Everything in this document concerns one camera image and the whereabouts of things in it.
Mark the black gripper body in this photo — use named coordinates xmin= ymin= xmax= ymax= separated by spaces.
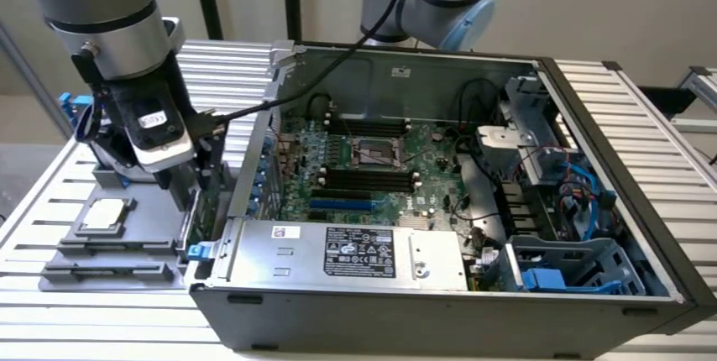
xmin=105 ymin=67 xmax=192 ymax=155

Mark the green GPU card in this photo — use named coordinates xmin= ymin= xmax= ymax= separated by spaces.
xmin=184 ymin=133 xmax=230 ymax=247

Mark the black RAM slot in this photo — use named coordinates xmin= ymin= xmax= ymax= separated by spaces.
xmin=324 ymin=184 xmax=420 ymax=192
xmin=326 ymin=125 xmax=412 ymax=132
xmin=324 ymin=173 xmax=419 ymax=181
xmin=326 ymin=120 xmax=411 ymax=128
xmin=324 ymin=178 xmax=419 ymax=186
xmin=324 ymin=167 xmax=417 ymax=175
xmin=326 ymin=115 xmax=411 ymax=123
xmin=326 ymin=129 xmax=412 ymax=137

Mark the short black expansion slot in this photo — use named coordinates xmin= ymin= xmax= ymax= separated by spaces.
xmin=309 ymin=209 xmax=350 ymax=222

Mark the blue expansion slot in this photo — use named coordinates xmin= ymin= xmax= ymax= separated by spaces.
xmin=310 ymin=199 xmax=374 ymax=212

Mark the blue plastic disk carrier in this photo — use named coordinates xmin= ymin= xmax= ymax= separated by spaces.
xmin=58 ymin=91 xmax=95 ymax=138

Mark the silver CPU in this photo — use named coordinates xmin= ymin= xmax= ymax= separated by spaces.
xmin=77 ymin=198 xmax=137 ymax=233

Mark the grey parts rack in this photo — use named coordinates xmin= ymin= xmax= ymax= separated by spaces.
xmin=38 ymin=162 xmax=205 ymax=294

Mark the RAM stick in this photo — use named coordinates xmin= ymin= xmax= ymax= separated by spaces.
xmin=47 ymin=265 xmax=165 ymax=275
xmin=61 ymin=241 xmax=174 ymax=250

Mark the blue power supply latch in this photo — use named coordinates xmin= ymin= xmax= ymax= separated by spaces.
xmin=189 ymin=242 xmax=216 ymax=262

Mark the silver power supply unit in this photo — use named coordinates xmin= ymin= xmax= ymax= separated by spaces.
xmin=206 ymin=218 xmax=471 ymax=294

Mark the CPU socket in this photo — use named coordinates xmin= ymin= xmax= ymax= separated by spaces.
xmin=346 ymin=135 xmax=407 ymax=170

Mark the green motherboard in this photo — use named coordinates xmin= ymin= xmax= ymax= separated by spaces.
xmin=273 ymin=112 xmax=479 ymax=230

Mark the silver drive cage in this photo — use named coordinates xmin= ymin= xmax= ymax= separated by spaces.
xmin=475 ymin=75 xmax=585 ymax=188

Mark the black case fan block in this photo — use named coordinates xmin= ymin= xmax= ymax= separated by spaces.
xmin=496 ymin=179 xmax=560 ymax=238

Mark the black open PC case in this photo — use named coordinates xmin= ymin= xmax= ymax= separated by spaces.
xmin=188 ymin=39 xmax=703 ymax=354

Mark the blue disk bay clip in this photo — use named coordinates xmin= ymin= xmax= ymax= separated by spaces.
xmin=519 ymin=267 xmax=568 ymax=294

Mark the grey disk bay cage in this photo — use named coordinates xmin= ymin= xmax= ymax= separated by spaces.
xmin=503 ymin=233 xmax=656 ymax=296

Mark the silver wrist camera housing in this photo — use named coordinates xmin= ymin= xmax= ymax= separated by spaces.
xmin=133 ymin=18 xmax=198 ymax=175

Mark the short black wrist cable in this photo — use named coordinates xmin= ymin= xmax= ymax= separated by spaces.
xmin=71 ymin=41 xmax=111 ymax=98

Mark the long black camera cable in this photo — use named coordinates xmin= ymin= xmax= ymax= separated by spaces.
xmin=193 ymin=0 xmax=408 ymax=140

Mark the black looped wire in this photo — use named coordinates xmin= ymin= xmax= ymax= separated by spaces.
xmin=456 ymin=78 xmax=503 ymax=138
xmin=304 ymin=93 xmax=333 ymax=122

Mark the blue SATA wire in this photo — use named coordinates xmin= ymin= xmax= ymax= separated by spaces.
xmin=557 ymin=153 xmax=621 ymax=255

